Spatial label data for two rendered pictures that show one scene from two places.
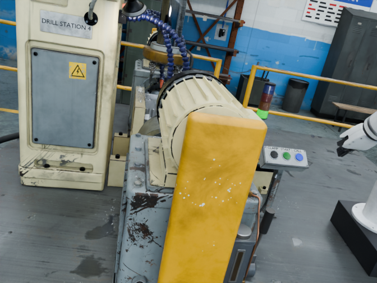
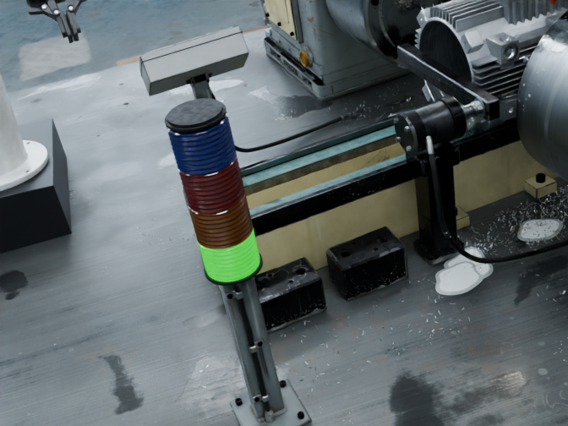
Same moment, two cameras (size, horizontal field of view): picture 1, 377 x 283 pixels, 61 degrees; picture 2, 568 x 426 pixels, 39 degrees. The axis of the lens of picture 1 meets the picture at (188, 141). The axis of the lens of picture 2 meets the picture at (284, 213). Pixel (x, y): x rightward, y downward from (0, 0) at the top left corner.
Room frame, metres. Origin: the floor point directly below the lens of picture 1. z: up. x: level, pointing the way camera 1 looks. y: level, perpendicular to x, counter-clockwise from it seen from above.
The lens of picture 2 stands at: (2.37, -0.34, 1.55)
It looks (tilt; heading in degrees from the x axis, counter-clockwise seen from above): 33 degrees down; 177
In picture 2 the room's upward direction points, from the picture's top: 11 degrees counter-clockwise
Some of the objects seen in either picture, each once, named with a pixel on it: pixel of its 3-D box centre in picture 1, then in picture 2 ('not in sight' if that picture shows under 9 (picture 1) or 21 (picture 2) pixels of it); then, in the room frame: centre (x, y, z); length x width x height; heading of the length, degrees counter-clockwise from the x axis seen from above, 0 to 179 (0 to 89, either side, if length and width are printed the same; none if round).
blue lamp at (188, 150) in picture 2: (269, 88); (201, 139); (1.66, -0.36, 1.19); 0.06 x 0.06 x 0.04
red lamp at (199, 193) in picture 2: (266, 97); (211, 178); (1.66, -0.36, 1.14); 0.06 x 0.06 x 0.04
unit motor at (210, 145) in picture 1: (208, 177); not in sight; (0.64, -0.06, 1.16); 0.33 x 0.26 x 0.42; 12
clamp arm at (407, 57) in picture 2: not in sight; (443, 79); (1.31, 0.00, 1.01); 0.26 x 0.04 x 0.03; 12
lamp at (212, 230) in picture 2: (264, 105); (221, 215); (1.66, -0.36, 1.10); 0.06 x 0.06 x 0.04
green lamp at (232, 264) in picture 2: (262, 113); (229, 249); (1.66, -0.36, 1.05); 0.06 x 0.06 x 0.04
